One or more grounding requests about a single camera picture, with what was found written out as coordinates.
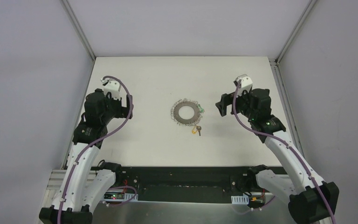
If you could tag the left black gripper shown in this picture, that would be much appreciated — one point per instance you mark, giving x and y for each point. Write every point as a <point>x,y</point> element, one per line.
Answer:
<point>128,106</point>

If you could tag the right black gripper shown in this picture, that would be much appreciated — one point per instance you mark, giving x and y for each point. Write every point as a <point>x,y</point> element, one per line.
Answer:
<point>225,104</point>

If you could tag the key with green tag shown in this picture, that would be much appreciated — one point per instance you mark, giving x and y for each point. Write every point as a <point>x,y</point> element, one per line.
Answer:
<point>201,109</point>

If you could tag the key with yellow tag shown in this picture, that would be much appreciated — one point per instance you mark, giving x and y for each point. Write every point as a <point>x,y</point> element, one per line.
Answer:
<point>197,130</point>

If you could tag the metal disc with key rings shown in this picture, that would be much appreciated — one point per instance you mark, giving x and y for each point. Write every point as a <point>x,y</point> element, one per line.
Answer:
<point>185,112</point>

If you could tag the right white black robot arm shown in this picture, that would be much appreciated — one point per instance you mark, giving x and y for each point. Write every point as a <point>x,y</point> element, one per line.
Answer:
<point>308,196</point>

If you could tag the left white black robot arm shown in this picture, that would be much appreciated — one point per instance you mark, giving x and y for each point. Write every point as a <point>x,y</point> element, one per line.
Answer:
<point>76,201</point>

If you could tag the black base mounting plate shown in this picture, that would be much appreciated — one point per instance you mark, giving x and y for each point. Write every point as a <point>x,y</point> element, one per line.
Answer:
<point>189,184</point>

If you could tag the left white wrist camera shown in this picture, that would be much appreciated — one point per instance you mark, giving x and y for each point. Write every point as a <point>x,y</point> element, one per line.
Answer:
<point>111,88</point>

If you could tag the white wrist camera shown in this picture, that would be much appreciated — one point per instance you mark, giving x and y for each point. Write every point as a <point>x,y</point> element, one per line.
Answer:
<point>244,84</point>
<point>111,88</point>

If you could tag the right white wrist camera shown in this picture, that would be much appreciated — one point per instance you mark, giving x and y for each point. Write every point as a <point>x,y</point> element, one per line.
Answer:
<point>244,84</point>

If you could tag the right aluminium frame post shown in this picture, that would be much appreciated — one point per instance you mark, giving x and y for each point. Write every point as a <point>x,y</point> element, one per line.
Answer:
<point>296,30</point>

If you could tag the aluminium frame post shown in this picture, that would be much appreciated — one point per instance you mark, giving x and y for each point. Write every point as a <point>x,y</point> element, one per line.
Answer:
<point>78,28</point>
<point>296,30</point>

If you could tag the left white slotted cable duct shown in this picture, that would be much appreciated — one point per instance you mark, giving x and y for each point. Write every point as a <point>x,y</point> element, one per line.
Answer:
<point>118,197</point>

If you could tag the white slotted cable duct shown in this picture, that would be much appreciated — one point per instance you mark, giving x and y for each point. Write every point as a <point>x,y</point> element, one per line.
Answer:
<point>242,199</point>
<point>118,197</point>

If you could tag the right white slotted cable duct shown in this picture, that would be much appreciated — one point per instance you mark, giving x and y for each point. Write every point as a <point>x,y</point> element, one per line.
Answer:
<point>242,199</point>

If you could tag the left aluminium frame post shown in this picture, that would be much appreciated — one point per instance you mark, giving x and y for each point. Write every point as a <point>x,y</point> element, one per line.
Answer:
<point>78,28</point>

